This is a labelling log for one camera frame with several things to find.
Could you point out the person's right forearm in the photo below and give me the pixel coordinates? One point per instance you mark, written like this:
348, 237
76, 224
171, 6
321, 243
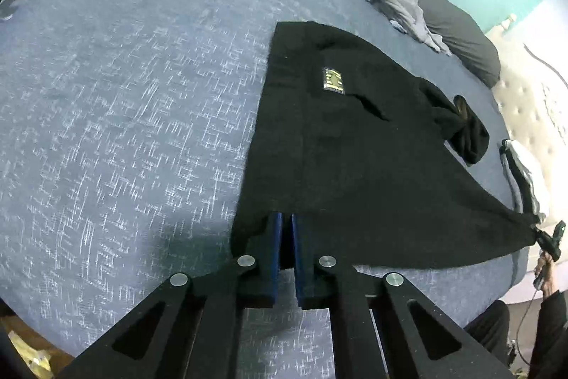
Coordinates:
550, 330

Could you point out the folded grey garment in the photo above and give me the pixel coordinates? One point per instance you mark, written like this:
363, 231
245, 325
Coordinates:
510, 179

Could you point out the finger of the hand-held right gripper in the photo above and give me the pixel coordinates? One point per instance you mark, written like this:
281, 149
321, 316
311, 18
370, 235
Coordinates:
542, 238

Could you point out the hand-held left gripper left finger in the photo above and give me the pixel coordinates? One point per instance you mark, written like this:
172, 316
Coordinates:
277, 241

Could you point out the crumpled light grey garment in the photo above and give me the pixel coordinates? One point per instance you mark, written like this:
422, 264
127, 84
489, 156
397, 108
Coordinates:
406, 8

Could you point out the black sweatshirt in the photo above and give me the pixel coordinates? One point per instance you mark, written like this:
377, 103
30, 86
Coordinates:
355, 157

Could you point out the yellow plastic wrapper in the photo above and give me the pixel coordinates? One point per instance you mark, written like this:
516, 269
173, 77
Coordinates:
31, 354

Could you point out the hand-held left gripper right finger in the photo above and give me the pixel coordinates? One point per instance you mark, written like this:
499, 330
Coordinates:
296, 246

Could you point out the person's right hand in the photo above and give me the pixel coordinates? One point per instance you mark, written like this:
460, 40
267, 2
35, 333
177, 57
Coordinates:
551, 279

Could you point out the cream tufted headboard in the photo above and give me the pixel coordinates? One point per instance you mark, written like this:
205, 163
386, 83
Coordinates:
532, 103

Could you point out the person's black trousers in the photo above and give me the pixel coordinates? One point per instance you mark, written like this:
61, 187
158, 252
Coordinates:
488, 330

